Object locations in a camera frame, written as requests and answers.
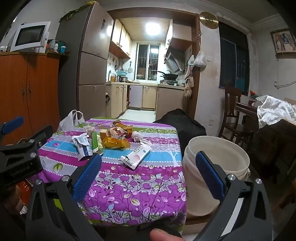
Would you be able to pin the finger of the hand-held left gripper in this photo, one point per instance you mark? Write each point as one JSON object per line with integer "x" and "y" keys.
{"x": 34, "y": 140}
{"x": 13, "y": 124}

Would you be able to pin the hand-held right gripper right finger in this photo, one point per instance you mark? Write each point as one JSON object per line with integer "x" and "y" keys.
{"x": 210, "y": 178}

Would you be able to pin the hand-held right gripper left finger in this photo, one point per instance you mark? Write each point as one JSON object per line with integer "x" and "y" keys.
{"x": 87, "y": 177}

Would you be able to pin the white plastic bucket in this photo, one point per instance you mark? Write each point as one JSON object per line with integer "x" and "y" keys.
{"x": 219, "y": 148}

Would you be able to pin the white blue box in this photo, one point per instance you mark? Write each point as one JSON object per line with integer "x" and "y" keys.
{"x": 81, "y": 144}

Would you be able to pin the green cardboard box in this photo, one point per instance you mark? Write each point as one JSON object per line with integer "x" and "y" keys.
{"x": 96, "y": 141}

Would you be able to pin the yellow plastic wrapper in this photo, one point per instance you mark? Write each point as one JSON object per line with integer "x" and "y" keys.
{"x": 114, "y": 141}

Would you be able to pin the beige sponge block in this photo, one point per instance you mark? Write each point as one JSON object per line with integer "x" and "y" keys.
{"x": 104, "y": 134}

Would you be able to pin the small clear snack bag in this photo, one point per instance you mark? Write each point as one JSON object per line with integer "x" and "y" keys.
{"x": 89, "y": 128}

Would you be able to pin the white pink toothpaste box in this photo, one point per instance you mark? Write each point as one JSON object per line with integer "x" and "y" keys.
{"x": 136, "y": 156}

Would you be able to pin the person's right hand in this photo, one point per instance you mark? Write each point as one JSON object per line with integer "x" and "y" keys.
{"x": 161, "y": 235}

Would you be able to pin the white plastic bag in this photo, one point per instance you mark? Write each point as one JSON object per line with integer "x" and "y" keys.
{"x": 68, "y": 122}

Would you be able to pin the orange wooden cabinet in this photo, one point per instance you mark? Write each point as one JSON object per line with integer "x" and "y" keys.
{"x": 39, "y": 92}

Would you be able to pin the black bag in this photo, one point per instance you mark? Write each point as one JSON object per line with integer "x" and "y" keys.
{"x": 182, "y": 125}

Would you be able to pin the dark wooden table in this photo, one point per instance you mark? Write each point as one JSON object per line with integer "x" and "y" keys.
{"x": 266, "y": 134}

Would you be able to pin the dark wooden chair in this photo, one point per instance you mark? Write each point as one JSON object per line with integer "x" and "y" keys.
{"x": 232, "y": 102}

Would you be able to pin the white bottle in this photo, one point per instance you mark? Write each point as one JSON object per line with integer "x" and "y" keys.
{"x": 56, "y": 47}

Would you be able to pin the white microwave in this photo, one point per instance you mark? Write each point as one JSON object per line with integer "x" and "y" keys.
{"x": 30, "y": 34}

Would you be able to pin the white cloth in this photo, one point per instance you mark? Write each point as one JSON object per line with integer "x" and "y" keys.
{"x": 275, "y": 111}

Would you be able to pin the beige dried bundle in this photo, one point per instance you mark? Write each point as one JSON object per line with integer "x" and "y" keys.
{"x": 188, "y": 85}

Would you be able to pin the grey refrigerator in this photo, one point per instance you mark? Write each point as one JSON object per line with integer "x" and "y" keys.
{"x": 90, "y": 58}

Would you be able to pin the base kitchen cabinets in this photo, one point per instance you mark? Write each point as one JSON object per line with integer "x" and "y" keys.
{"x": 148, "y": 95}

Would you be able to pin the teal basin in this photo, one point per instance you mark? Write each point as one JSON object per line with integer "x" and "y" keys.
{"x": 121, "y": 73}

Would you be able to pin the black wok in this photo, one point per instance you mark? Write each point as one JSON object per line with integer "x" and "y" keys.
{"x": 171, "y": 76}

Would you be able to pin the dark window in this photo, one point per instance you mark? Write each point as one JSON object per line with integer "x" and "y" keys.
{"x": 233, "y": 62}

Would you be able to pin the clear plastic bag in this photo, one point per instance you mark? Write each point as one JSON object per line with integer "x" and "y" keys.
{"x": 200, "y": 59}

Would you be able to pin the metal range hood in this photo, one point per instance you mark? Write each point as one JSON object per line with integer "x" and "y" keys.
{"x": 173, "y": 60}

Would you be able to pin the kitchen window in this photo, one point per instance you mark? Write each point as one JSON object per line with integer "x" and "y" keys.
{"x": 148, "y": 60}

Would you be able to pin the framed picture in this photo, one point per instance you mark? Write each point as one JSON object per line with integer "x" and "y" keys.
{"x": 283, "y": 41}

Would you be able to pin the ceiling light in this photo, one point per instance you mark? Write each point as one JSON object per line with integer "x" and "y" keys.
{"x": 152, "y": 28}

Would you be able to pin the white wall socket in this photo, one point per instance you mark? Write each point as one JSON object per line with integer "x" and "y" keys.
{"x": 211, "y": 122}

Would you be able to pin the white wall switch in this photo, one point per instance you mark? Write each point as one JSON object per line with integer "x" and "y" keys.
{"x": 209, "y": 58}

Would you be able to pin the wall kitchen cabinets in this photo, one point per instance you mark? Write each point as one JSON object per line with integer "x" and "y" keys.
{"x": 120, "y": 39}

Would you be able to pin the gold round wall plate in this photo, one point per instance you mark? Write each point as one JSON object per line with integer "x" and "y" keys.
{"x": 209, "y": 19}

